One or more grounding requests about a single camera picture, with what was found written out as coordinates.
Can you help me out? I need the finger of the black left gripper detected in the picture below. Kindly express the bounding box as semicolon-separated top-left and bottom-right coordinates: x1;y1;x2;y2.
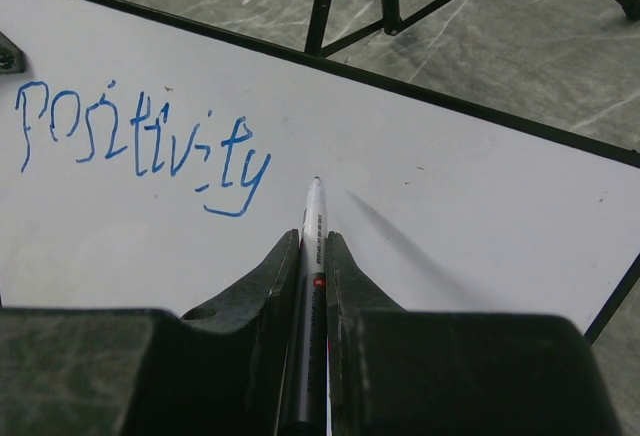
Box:
0;33;25;74

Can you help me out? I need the white rectangular whiteboard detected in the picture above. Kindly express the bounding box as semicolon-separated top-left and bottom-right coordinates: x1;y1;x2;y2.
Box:
1;0;639;337

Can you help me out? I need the blue capped whiteboard marker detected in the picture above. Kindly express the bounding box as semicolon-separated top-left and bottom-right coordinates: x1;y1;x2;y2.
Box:
278;177;328;435

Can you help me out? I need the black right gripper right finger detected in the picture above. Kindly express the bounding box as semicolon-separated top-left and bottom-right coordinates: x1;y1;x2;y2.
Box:
326;232;622;435

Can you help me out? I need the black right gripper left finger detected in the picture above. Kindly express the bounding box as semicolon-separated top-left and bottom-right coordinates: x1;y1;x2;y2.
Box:
1;230;299;435

